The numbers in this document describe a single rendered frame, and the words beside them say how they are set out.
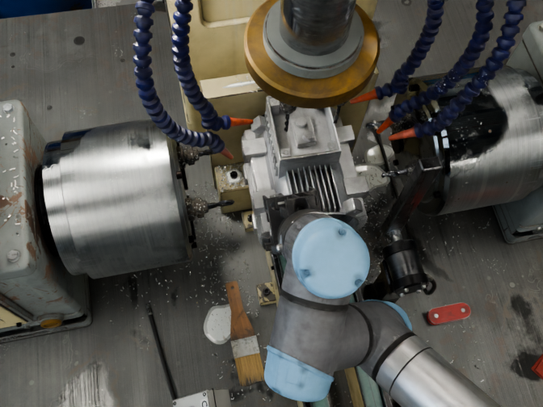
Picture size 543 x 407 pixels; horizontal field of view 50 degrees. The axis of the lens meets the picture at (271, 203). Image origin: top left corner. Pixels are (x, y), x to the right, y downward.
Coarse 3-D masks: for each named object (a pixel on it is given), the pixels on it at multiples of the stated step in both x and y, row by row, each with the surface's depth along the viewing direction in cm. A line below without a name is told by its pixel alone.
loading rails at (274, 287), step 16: (272, 256) 107; (272, 272) 112; (256, 288) 117; (272, 288) 116; (352, 368) 103; (352, 384) 106; (368, 384) 99; (352, 400) 109; (368, 400) 98; (384, 400) 98
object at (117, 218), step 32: (96, 128) 93; (128, 128) 92; (64, 160) 87; (96, 160) 87; (128, 160) 87; (160, 160) 88; (192, 160) 99; (64, 192) 85; (96, 192) 86; (128, 192) 86; (160, 192) 87; (64, 224) 87; (96, 224) 86; (128, 224) 87; (160, 224) 88; (192, 224) 102; (64, 256) 89; (96, 256) 89; (128, 256) 90; (160, 256) 92; (192, 256) 97
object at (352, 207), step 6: (330, 108) 101; (258, 120) 100; (252, 126) 100; (258, 126) 99; (264, 126) 100; (258, 132) 101; (354, 198) 95; (348, 204) 94; (354, 204) 94; (360, 204) 95; (348, 210) 94; (354, 210) 94; (360, 210) 94
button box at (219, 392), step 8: (200, 392) 83; (208, 392) 82; (216, 392) 83; (224, 392) 85; (176, 400) 85; (184, 400) 84; (192, 400) 83; (200, 400) 82; (208, 400) 82; (216, 400) 83; (224, 400) 84
